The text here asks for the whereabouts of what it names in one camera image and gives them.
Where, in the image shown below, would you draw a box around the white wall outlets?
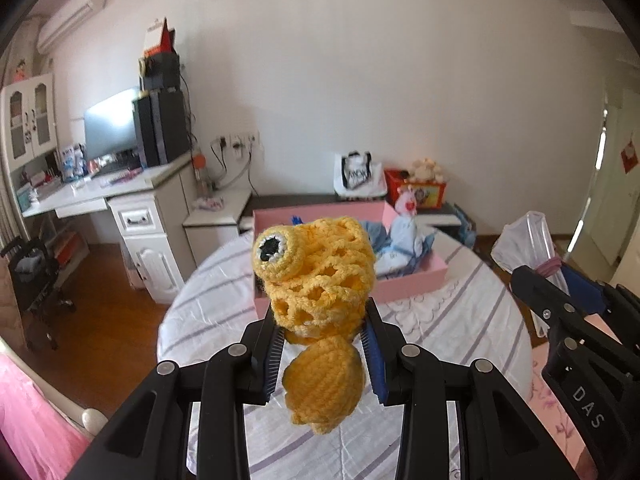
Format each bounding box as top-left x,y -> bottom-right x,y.
212,131 -> 261,148

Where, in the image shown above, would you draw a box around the light blue plush doll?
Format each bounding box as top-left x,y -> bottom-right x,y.
357,212 -> 438,278

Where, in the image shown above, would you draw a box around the black computer tower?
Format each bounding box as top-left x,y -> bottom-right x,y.
131,87 -> 193,168

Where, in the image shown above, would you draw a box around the yellow crocheted toy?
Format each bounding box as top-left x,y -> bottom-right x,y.
251,215 -> 377,436

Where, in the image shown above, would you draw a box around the white air conditioner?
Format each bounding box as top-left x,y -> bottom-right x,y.
37,0 -> 110,53

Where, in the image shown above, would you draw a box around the blue and white box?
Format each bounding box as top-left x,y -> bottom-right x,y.
59,144 -> 86,181

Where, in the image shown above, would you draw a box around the pink cardboard box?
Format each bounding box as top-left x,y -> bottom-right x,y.
252,202 -> 449,318

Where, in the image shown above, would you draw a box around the white door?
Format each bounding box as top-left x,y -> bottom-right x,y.
582,82 -> 640,273

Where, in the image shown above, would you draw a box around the white desk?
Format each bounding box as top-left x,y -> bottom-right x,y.
20,152 -> 201,306

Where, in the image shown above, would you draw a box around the stack of books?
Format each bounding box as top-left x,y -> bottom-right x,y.
15,180 -> 61,211

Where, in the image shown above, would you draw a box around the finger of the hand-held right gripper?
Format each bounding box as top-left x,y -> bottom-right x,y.
510,265 -> 583,333
570,280 -> 640,323

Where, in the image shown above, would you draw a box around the white tote bag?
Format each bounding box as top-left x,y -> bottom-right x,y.
334,150 -> 388,200

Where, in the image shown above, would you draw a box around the black speaker box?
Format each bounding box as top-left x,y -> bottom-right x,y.
139,52 -> 182,92

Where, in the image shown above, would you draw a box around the pink stationery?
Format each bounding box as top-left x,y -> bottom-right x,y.
102,170 -> 143,186

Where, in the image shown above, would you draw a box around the cream bed frame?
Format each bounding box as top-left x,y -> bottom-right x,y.
0,335 -> 108,438

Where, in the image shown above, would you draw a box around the black office chair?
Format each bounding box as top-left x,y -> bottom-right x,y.
0,237 -> 76,351

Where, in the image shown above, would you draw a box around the white glass-door cabinet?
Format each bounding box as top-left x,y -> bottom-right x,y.
0,72 -> 58,171

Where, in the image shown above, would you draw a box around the clear plastic bag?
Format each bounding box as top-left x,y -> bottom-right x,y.
491,210 -> 573,341

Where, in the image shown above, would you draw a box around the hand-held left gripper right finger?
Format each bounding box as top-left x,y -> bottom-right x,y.
359,296 -> 576,480

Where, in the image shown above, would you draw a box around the red desk calendar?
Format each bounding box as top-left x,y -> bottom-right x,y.
143,17 -> 176,58

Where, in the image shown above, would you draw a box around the red door decoration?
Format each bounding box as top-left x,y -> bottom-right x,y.
620,142 -> 640,173

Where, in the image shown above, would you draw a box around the pink plush toy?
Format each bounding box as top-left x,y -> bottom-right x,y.
395,185 -> 420,217

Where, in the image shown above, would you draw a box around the cream plush toy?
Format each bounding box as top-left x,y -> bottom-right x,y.
410,157 -> 445,183

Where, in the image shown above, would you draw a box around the black keyboard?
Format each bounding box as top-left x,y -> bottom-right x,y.
87,152 -> 143,171

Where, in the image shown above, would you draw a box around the pink floral bedsheet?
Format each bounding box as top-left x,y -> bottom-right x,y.
527,310 -> 608,480

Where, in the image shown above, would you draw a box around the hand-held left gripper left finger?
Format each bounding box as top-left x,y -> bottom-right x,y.
65,307 -> 287,480

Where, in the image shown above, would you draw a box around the red toy box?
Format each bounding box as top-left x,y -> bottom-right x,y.
384,169 -> 447,210

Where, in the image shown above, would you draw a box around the black computer monitor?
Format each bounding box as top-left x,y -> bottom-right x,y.
83,87 -> 141,161

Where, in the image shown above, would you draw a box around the black power cable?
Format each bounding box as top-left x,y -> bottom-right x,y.
210,137 -> 258,196

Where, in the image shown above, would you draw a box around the pink bed cover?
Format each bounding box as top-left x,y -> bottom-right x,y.
0,352 -> 93,480

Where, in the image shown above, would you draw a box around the black low bench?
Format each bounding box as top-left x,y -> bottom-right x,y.
240,192 -> 468,233

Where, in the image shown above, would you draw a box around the white low cabinet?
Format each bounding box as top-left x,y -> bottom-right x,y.
181,190 -> 253,271

